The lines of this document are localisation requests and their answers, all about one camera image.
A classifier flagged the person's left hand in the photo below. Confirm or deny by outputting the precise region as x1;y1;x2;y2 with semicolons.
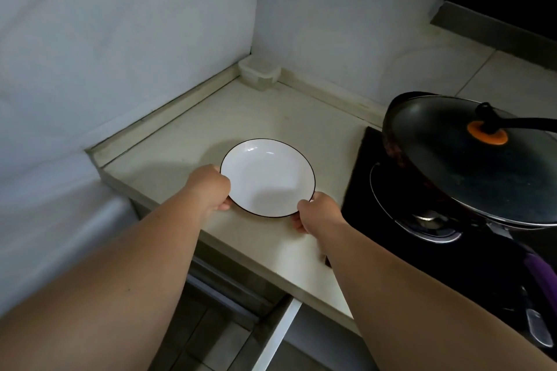
185;164;232;224

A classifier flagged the person's right hand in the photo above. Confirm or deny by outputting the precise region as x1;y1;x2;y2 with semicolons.
291;191;349;240

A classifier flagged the white plate with dark rim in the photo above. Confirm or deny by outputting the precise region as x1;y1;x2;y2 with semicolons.
220;139;316;218

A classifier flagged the person's left forearm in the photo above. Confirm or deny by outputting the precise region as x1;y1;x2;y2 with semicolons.
0;192;209;371

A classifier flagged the person's right forearm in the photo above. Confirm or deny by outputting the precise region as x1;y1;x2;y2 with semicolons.
313;216;557;371

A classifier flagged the white cabinet drawer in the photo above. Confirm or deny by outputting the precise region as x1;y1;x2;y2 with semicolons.
148;249;366;371

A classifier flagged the black wok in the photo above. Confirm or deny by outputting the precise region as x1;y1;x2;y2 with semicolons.
381;92;557;250

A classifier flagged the metal stove burner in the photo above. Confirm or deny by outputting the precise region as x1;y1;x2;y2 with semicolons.
370;162;463;244

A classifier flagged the clear plastic container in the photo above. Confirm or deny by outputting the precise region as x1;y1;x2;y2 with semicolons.
238;58;280;92

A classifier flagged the black gas stove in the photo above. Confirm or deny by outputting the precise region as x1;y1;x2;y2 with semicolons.
325;125;557;358

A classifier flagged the glass wok lid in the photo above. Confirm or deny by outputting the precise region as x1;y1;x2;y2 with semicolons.
386;95;557;228

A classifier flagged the purple wok handle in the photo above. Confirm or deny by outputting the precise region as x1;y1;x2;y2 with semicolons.
522;252;557;319

